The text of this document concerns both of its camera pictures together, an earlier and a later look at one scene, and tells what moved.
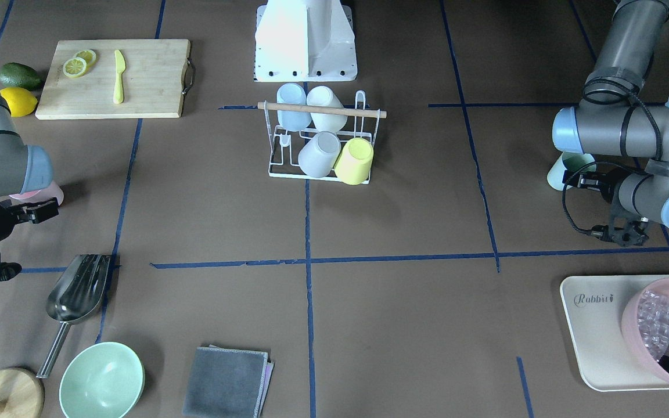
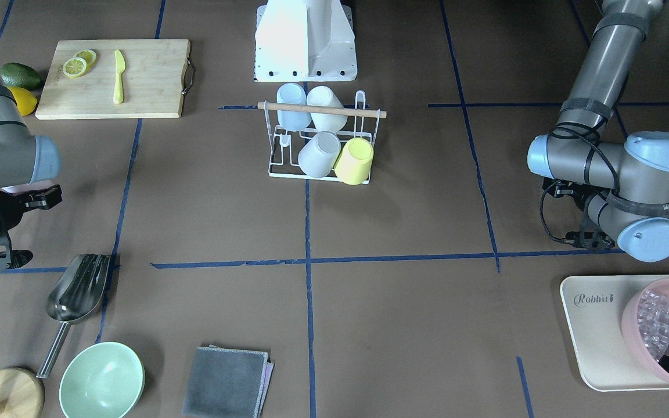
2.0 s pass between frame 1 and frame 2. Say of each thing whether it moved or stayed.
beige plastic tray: stayed
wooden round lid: stayed
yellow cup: stayed
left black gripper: moved
